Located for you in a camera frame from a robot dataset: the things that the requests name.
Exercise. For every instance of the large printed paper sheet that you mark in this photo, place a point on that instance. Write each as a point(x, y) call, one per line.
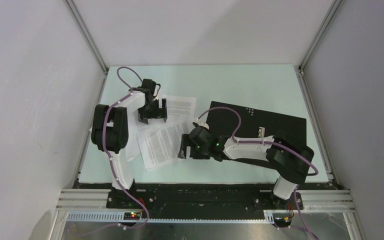
point(160, 145)

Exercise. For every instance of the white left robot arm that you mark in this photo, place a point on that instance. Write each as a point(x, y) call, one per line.
point(113, 126)

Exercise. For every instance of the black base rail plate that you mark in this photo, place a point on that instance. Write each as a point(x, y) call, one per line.
point(202, 201)

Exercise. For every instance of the controller board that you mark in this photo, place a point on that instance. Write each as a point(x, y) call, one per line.
point(132, 216)
point(282, 222)

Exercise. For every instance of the red and black folder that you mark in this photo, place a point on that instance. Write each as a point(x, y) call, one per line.
point(224, 122)

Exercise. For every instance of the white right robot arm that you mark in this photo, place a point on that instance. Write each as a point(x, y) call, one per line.
point(292, 159)

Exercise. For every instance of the aluminium frame post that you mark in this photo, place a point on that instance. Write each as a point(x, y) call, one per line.
point(84, 31)
point(320, 33)

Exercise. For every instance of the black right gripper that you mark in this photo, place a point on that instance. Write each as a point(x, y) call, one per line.
point(182, 153)

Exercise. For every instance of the top printed paper sheet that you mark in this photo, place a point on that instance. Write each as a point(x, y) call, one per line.
point(179, 107)

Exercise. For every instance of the right aluminium frame post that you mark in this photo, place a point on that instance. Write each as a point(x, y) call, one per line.
point(320, 33)

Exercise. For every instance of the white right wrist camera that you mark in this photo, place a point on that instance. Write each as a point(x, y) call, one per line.
point(198, 123)

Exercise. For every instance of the right controller board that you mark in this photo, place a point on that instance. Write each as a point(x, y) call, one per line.
point(282, 222)

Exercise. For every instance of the grey slotted cable duct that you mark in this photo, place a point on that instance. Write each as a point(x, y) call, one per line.
point(119, 217)

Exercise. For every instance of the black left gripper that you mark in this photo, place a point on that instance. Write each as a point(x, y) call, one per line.
point(159, 113)

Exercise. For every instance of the left controller board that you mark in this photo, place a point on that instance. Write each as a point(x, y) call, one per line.
point(132, 216)

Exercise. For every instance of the left aluminium frame post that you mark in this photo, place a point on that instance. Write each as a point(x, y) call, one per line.
point(84, 31)

